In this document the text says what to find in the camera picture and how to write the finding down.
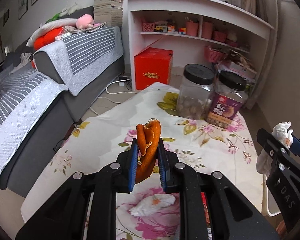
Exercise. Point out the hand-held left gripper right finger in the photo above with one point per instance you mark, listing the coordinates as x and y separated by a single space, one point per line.
162 167

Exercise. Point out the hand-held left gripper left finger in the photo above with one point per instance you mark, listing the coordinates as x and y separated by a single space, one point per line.
132 167

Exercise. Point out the white plastic bin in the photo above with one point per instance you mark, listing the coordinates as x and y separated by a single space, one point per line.
270 205

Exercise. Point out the white tissue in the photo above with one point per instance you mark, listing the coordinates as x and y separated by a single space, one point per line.
150 204
280 130

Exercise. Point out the orange peel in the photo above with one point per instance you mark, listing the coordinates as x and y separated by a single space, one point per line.
150 135

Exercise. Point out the floral tablecloth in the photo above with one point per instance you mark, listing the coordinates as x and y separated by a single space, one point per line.
110 130

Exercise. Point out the red snack packet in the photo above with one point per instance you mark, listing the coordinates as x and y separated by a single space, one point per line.
206 212

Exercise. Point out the clear jar with black lid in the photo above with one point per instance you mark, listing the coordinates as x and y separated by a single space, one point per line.
192 97

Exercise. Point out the purple label nut jar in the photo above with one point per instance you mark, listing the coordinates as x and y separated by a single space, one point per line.
225 105

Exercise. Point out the grey sofa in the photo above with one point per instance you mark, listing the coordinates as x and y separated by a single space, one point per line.
90 85

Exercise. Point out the red cardboard box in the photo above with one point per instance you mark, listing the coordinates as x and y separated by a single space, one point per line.
152 70

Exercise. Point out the pile of books and papers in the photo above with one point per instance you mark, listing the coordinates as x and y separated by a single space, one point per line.
237 65

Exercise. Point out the hanging pink basket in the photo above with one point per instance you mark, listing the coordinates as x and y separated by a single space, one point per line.
213 54

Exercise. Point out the grey striped quilted cover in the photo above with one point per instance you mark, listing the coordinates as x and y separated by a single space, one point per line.
90 50
20 110

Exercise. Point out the pale plush toy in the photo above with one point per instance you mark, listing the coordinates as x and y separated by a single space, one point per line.
231 35

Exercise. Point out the pink storage basket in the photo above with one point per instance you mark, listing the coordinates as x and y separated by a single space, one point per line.
219 36

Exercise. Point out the yellow toy car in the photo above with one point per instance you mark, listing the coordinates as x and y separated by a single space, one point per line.
161 29

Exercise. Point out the colourful puzzle cube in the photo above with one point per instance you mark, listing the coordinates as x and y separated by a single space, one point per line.
182 30

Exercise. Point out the pink lattice basket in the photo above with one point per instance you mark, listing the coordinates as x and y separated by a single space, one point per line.
148 27

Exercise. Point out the pink pen cup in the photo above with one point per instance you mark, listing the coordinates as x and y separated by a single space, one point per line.
207 30
191 28

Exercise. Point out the pink plush toy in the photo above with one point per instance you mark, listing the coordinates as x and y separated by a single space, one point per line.
85 21

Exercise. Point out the orange red pillow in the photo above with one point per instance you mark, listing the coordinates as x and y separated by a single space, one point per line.
47 38

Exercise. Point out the leaning shelf books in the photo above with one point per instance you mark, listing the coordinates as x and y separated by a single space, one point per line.
245 1

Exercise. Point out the tall stack of books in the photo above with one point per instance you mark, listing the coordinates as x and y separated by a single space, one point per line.
107 11

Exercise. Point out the white pillow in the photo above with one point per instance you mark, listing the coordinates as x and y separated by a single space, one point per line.
47 27

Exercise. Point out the white bookshelf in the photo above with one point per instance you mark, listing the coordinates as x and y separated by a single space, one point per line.
185 5

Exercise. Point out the green plush toy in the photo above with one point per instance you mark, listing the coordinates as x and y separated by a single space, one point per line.
53 17

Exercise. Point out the white plush toy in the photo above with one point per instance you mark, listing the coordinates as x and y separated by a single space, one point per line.
70 8

